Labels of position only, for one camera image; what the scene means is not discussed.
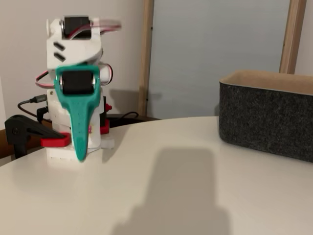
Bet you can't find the dark grey felt basket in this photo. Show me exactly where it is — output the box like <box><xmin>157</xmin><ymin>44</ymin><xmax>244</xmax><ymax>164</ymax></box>
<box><xmin>219</xmin><ymin>70</ymin><xmax>313</xmax><ymax>164</ymax></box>

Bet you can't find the black clamp with red knob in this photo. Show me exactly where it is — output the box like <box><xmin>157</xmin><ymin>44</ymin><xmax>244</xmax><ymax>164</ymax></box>
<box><xmin>99</xmin><ymin>96</ymin><xmax>112</xmax><ymax>135</ymax></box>

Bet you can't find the black clamp with red pad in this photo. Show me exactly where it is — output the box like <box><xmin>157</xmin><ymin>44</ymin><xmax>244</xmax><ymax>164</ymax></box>
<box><xmin>4</xmin><ymin>114</ymin><xmax>72</xmax><ymax>160</ymax></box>

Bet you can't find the pale frosted panel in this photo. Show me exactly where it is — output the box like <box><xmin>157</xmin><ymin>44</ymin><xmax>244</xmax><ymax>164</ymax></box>
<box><xmin>147</xmin><ymin>0</ymin><xmax>291</xmax><ymax>120</ymax></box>

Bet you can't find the servo cable on upper arm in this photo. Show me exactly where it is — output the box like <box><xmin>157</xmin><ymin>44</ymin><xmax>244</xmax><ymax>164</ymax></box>
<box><xmin>101</xmin><ymin>63</ymin><xmax>115</xmax><ymax>87</ymax></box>

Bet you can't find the black power plug cable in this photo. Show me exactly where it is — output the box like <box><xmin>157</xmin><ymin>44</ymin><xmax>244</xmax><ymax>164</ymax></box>
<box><xmin>36</xmin><ymin>106</ymin><xmax>51</xmax><ymax>123</ymax></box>

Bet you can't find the grey usb cable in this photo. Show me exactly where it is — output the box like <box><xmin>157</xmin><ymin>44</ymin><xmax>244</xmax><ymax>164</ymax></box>
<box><xmin>17</xmin><ymin>94</ymin><xmax>48</xmax><ymax>118</ymax></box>

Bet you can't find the thin black cable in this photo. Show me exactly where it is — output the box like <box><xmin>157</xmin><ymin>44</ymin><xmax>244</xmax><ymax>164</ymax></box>
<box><xmin>107</xmin><ymin>111</ymin><xmax>140</xmax><ymax>123</ymax></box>

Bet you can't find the servo cable at wrist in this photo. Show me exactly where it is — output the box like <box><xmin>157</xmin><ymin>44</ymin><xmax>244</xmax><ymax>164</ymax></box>
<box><xmin>70</xmin><ymin>18</ymin><xmax>123</xmax><ymax>38</ymax></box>

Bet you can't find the light wooden post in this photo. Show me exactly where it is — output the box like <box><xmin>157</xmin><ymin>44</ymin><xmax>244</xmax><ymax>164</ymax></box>
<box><xmin>136</xmin><ymin>0</ymin><xmax>155</xmax><ymax>118</ymax></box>
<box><xmin>278</xmin><ymin>0</ymin><xmax>308</xmax><ymax>75</ymax></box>

